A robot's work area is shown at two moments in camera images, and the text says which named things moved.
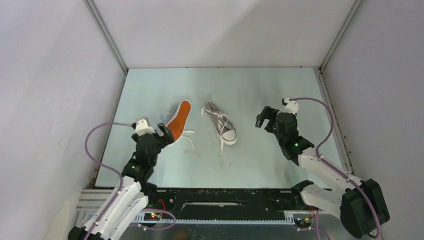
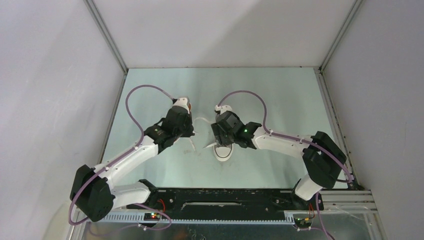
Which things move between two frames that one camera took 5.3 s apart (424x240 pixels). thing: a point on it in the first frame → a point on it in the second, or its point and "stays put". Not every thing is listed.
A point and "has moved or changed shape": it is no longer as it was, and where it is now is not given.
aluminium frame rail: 98,206 stays put
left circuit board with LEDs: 152,216 stays put
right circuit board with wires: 304,222 stays put
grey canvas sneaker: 224,128 has moved or changed shape
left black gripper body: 153,161 → 186,130
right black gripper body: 279,137 → 224,138
